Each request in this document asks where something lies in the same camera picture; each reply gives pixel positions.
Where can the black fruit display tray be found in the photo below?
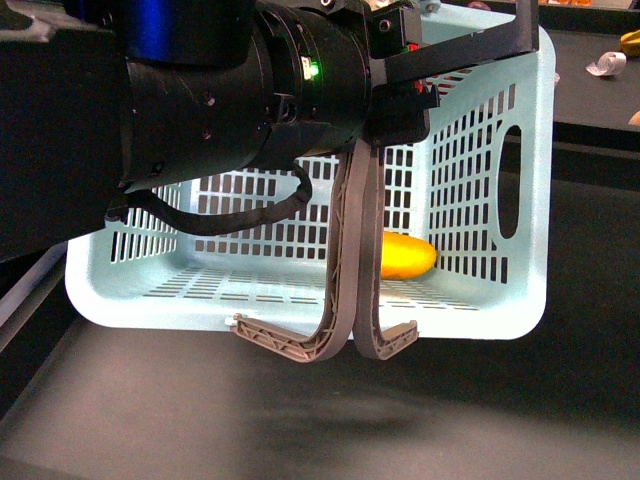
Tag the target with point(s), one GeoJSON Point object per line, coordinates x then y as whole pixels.
{"type": "Point", "coordinates": [591, 110]}

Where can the yellow mango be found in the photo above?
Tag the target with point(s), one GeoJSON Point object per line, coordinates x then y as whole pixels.
{"type": "Point", "coordinates": [405, 257]}

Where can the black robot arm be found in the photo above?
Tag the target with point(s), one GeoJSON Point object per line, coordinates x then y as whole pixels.
{"type": "Point", "coordinates": [104, 101]}

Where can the light blue plastic basket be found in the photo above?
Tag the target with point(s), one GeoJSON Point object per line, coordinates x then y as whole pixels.
{"type": "Point", "coordinates": [477, 189]}

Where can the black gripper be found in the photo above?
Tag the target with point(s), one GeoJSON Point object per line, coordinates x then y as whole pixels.
{"type": "Point", "coordinates": [335, 79]}

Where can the pink peach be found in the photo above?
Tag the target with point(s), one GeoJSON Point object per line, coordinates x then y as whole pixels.
{"type": "Point", "coordinates": [635, 119]}

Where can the white foam fruit net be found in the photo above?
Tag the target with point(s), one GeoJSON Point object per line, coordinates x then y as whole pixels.
{"type": "Point", "coordinates": [610, 64]}

